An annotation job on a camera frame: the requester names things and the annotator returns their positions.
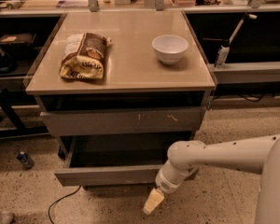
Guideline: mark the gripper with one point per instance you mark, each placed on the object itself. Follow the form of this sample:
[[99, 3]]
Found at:
[[164, 183]]

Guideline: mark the grey drawer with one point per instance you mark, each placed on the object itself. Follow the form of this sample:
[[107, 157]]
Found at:
[[117, 159], [119, 121]]

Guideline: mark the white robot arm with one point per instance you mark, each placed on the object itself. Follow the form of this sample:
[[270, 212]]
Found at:
[[259, 155]]

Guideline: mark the grey top drawer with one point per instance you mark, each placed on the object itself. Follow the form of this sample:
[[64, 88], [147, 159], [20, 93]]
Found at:
[[119, 121]]

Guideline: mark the grey drawer cabinet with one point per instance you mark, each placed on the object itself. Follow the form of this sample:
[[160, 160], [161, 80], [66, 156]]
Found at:
[[133, 76]]

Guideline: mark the small blue can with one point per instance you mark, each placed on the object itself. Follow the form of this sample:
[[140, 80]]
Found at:
[[25, 159]]

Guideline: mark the white bowl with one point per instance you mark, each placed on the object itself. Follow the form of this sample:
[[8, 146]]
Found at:
[[169, 49]]

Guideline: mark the white shoe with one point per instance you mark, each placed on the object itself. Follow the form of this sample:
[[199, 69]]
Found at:
[[6, 217]]

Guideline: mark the brown yellow chip bag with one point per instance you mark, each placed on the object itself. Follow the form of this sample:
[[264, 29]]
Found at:
[[84, 56]]

